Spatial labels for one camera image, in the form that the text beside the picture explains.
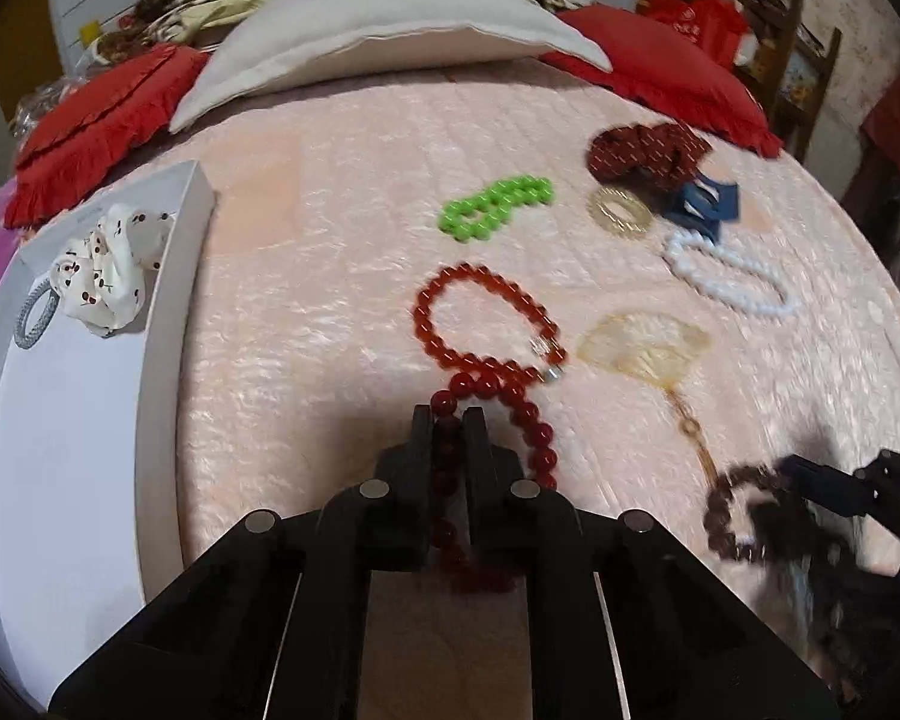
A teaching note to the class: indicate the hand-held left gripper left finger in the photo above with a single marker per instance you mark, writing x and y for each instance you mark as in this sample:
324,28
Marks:
422,451

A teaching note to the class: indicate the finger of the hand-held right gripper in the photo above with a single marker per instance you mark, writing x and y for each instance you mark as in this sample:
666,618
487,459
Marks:
896,484
821,484

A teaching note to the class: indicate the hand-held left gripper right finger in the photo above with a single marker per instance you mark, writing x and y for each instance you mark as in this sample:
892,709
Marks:
477,457

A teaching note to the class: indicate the white shallow box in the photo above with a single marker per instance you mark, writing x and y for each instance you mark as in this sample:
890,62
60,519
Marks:
60,465

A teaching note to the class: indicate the translucent fan-shaped hairpin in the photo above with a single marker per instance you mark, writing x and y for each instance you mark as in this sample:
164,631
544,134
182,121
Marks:
630,345

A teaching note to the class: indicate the pink textured blanket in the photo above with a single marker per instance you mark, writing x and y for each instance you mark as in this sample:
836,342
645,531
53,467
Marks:
330,255

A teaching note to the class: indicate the blue hair claw clip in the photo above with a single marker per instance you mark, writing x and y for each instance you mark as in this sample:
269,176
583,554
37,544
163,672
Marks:
701,202

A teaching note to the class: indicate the dark red dotted scrunchie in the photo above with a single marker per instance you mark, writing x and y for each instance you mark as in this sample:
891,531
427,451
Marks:
630,150

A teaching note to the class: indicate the white cherry print scrunchie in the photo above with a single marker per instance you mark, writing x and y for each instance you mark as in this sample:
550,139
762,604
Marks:
112,270

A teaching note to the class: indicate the wooden chair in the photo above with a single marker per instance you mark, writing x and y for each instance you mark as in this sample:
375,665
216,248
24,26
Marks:
821,67

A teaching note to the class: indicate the white pillow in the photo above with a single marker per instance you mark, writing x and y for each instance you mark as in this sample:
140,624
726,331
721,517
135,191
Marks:
390,22

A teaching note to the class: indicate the red ruffled cushion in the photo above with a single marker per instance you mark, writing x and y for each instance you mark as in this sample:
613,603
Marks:
97,120
660,67

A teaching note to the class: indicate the red shopping bag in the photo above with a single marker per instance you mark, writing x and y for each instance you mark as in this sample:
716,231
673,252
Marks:
701,19

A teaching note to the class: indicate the clear plastic bag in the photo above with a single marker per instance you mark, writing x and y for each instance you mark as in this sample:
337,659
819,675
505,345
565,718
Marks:
52,101

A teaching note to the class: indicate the small yellow box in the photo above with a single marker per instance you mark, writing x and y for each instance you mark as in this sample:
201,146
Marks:
90,31

